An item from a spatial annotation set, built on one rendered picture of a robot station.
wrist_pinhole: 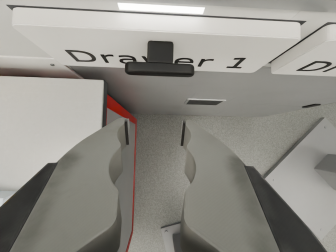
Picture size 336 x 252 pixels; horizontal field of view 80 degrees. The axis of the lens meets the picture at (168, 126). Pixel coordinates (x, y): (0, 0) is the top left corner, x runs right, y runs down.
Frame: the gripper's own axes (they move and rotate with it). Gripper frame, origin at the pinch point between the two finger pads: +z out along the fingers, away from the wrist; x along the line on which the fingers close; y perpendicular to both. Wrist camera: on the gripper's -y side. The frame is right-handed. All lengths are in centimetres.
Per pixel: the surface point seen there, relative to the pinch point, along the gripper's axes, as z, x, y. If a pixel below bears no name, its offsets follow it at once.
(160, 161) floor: 74, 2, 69
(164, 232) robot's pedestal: 50, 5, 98
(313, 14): 11.5, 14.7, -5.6
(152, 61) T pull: 11.5, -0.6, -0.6
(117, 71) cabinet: 27.5, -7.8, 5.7
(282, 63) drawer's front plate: 17.7, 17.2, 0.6
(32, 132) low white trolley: 19.4, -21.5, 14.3
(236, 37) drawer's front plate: 11.8, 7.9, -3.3
